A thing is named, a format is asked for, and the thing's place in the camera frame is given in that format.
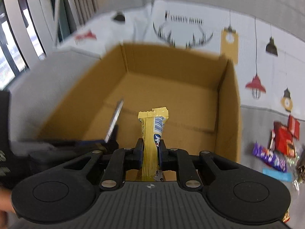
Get yellow snack stick packet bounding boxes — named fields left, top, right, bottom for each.
left=136, top=107, right=169, bottom=182

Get purple chocolate bar wrapper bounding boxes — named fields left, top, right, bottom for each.
left=252, top=143, right=287, bottom=173

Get red white Nescafe stick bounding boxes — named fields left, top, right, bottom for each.
left=268, top=130, right=275, bottom=152

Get red coffee sachet bag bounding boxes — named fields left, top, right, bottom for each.
left=274, top=121, right=296, bottom=158

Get light blue stick packet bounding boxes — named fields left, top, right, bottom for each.
left=262, top=168, right=293, bottom=182

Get clear bag of candies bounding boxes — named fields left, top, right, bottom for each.
left=286, top=145, right=304, bottom=193

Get gold red snack bar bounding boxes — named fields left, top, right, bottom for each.
left=282, top=210, right=290, bottom=223

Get person's left hand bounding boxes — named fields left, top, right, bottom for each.
left=0, top=187, right=15, bottom=214

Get brown cardboard box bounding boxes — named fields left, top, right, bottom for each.
left=38, top=44, right=241, bottom=162

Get small red sachet packet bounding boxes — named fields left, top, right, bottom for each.
left=288, top=115, right=300, bottom=140

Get white printed sofa cover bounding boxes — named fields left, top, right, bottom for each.
left=57, top=2, right=305, bottom=122

